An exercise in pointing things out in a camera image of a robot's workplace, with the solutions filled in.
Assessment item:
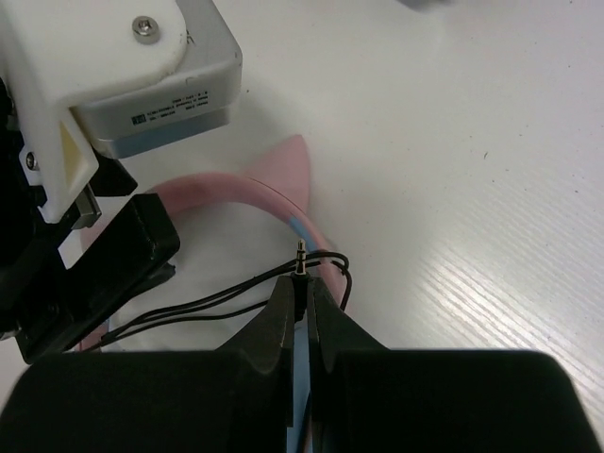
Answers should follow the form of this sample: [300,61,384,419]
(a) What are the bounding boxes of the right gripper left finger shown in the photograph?
[1,277,294,452]

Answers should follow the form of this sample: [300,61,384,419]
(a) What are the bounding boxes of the pink blue cat-ear headphones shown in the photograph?
[77,134,353,453]

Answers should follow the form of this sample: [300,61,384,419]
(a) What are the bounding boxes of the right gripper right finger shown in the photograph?
[308,281,592,452]

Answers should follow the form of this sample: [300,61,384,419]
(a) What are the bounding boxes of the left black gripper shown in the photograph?
[1,92,180,363]

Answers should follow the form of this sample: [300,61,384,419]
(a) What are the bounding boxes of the black headphone cable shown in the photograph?
[84,239,354,453]

